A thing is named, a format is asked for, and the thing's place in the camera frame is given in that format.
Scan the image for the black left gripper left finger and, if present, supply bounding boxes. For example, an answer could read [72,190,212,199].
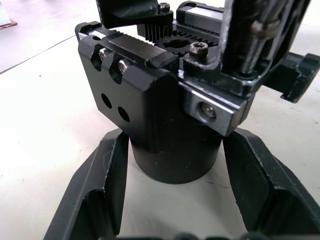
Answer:
[42,131,130,240]

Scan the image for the long metal screw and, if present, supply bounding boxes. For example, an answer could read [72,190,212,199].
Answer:
[241,18,282,77]

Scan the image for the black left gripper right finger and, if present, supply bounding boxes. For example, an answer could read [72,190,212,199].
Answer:
[222,128,320,240]

